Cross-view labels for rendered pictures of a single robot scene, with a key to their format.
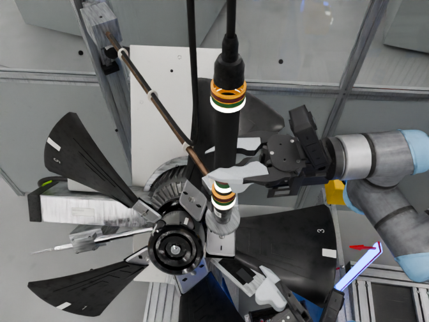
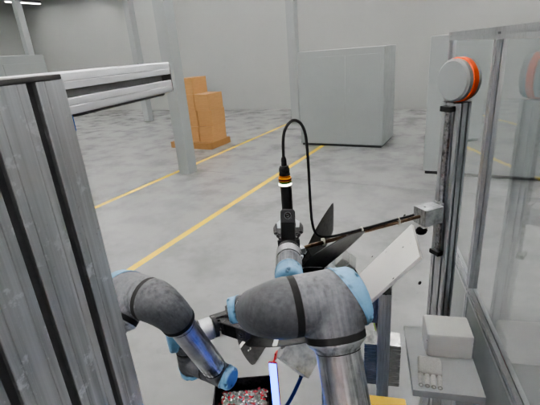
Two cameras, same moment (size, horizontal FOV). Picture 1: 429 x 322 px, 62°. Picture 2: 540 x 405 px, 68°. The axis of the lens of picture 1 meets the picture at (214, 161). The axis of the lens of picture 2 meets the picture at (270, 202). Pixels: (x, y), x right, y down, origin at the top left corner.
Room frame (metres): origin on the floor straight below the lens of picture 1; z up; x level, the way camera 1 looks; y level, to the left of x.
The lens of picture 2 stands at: (0.49, -1.26, 2.03)
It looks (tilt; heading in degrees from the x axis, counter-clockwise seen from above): 21 degrees down; 100
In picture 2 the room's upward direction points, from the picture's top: 5 degrees counter-clockwise
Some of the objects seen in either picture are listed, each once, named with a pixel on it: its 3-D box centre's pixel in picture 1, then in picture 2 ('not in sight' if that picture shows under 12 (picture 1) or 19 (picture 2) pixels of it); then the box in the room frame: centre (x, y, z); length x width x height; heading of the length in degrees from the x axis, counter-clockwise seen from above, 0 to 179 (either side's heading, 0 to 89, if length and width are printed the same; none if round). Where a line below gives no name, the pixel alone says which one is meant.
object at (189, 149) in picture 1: (151, 96); (362, 231); (0.58, 0.14, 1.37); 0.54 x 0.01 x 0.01; 31
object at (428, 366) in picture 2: not in sight; (429, 372); (0.82, -0.03, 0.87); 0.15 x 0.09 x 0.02; 80
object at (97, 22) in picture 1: (100, 23); (429, 214); (0.86, 0.31, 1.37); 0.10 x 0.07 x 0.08; 31
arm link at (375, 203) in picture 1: (374, 192); not in sight; (0.34, -0.30, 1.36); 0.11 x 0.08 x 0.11; 20
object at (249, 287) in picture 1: (239, 257); (300, 349); (0.35, -0.07, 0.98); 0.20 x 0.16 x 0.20; 176
